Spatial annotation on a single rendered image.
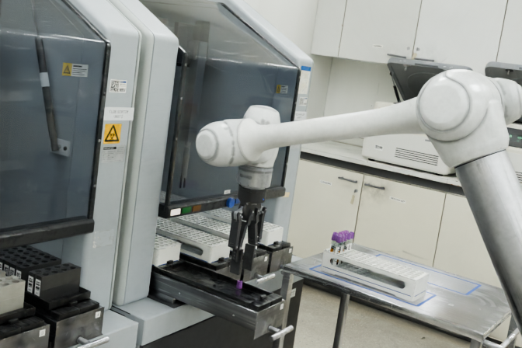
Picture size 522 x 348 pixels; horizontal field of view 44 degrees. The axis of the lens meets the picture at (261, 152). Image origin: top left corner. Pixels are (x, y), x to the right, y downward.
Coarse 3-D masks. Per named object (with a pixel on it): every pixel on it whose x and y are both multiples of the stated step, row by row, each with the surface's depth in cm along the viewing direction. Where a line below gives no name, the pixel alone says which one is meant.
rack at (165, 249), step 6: (156, 240) 185; (162, 240) 186; (168, 240) 187; (156, 246) 180; (162, 246) 180; (168, 246) 181; (174, 246) 183; (156, 252) 178; (162, 252) 179; (168, 252) 181; (174, 252) 183; (156, 258) 178; (162, 258) 180; (168, 258) 182; (174, 258) 184; (156, 264) 178
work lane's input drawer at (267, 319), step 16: (160, 272) 176; (176, 272) 180; (192, 272) 181; (208, 272) 181; (160, 288) 175; (176, 288) 172; (192, 288) 169; (208, 288) 167; (224, 288) 172; (256, 288) 172; (192, 304) 169; (208, 304) 166; (224, 304) 163; (240, 304) 162; (256, 304) 160; (272, 304) 165; (240, 320) 161; (256, 320) 158; (272, 320) 165; (256, 336) 160; (272, 336) 158
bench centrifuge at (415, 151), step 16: (400, 64) 397; (416, 64) 390; (432, 64) 383; (448, 64) 380; (400, 80) 415; (416, 80) 405; (416, 96) 424; (368, 144) 396; (384, 144) 390; (400, 144) 384; (416, 144) 378; (432, 144) 373; (384, 160) 390; (400, 160) 384; (416, 160) 378; (432, 160) 373
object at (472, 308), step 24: (288, 264) 195; (312, 264) 198; (408, 264) 213; (288, 288) 194; (336, 288) 184; (360, 288) 182; (432, 288) 191; (456, 288) 195; (480, 288) 198; (408, 312) 172; (432, 312) 171; (456, 312) 174; (480, 312) 177; (504, 312) 179; (336, 336) 233; (480, 336) 161
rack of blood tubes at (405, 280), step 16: (336, 256) 190; (352, 256) 191; (368, 256) 193; (336, 272) 191; (352, 272) 188; (368, 272) 195; (384, 272) 182; (400, 272) 183; (416, 272) 184; (384, 288) 182; (400, 288) 179; (416, 288) 178
